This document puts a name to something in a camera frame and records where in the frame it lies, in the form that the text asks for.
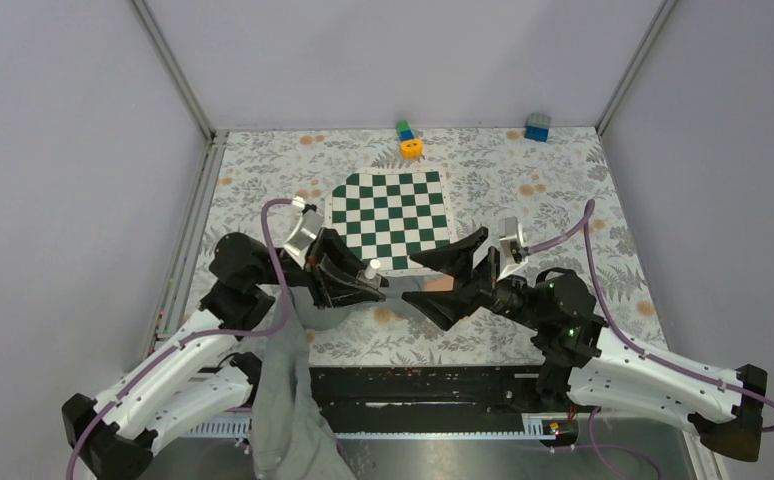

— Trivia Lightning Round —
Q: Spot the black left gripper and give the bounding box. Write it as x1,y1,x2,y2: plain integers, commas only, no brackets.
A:
256,228,390,311

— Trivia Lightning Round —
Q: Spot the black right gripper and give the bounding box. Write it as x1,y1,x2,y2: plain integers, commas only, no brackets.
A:
401,227,548,332

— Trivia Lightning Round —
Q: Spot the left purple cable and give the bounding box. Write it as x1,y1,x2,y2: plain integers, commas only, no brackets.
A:
65,198,309,480

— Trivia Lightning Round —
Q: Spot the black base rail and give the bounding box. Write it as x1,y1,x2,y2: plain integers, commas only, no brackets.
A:
310,365,593,437

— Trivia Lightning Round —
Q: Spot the floral tablecloth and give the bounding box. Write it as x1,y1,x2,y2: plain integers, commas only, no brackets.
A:
184,127,665,366

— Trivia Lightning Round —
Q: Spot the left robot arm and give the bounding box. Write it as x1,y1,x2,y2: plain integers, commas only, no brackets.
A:
61,228,389,479

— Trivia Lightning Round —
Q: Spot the green blue toy block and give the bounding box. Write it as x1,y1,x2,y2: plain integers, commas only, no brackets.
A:
395,120,416,143

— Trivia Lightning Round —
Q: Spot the yellow toy block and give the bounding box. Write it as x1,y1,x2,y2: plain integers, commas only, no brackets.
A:
400,138,423,159

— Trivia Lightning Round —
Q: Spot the person's hand with painted nails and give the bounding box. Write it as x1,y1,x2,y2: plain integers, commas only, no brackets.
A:
424,276,454,292

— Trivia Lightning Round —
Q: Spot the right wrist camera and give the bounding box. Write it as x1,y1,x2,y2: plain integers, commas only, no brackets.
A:
498,217,529,280

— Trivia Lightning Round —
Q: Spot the green white chess mat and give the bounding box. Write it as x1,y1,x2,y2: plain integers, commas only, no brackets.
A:
325,167,457,277

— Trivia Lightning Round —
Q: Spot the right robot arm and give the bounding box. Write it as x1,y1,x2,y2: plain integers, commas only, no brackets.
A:
402,228,767,462

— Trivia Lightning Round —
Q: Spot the clear nail polish bottle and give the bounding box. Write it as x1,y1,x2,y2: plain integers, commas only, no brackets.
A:
360,273,389,289

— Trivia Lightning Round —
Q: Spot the blue grey toy block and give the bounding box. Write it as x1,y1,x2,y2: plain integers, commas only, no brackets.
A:
524,113,551,143

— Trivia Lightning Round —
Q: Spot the grey sleeved forearm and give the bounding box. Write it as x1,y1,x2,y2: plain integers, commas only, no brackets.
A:
249,274,428,480

